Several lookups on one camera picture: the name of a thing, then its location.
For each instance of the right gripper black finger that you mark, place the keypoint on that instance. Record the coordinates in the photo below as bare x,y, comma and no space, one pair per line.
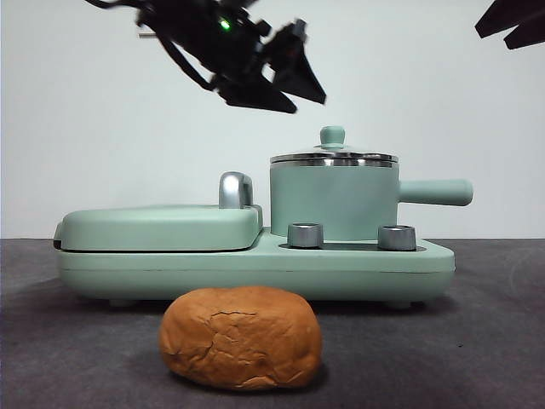
530,36
511,15

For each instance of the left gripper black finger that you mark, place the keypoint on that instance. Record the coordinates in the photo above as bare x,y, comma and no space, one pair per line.
304,72
259,96

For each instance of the glass lid with green knob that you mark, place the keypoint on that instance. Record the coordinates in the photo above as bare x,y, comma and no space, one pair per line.
332,136

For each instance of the brown potato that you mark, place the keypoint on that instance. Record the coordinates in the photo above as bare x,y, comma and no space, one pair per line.
238,336

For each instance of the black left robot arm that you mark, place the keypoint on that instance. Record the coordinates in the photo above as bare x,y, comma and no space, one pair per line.
200,25

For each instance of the mint green hinged griddle lid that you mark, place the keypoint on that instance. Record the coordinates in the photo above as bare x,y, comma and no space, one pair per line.
157,226

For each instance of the silver control knob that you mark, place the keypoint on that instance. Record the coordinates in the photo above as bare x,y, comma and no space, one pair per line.
304,235
396,237

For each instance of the mint green breakfast machine base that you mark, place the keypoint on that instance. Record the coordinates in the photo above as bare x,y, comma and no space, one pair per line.
255,272

